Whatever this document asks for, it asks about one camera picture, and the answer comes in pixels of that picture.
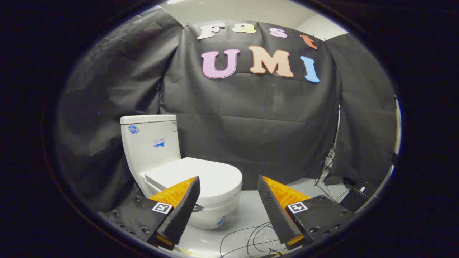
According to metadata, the black tripod stand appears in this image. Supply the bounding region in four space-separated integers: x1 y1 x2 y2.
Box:
315 106 341 187

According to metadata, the white toilet tank lid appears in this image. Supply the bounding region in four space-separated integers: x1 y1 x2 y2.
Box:
120 115 177 125

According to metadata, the black box on floor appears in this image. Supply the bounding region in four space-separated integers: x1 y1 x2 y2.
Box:
339 181 377 212

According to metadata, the tangle of floor cables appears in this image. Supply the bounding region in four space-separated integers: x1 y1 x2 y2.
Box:
219 221 287 258

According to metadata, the black backdrop cloth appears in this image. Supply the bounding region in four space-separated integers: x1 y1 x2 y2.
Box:
56 7 398 215

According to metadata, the white toilet seat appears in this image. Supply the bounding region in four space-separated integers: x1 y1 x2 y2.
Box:
195 186 243 215

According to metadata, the white ceramic toilet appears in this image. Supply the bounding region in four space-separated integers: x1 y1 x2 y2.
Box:
120 115 243 230

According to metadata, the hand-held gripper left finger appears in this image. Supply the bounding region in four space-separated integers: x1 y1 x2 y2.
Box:
98 176 201 251

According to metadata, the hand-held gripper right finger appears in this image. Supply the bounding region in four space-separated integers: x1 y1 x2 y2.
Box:
257 175 357 251

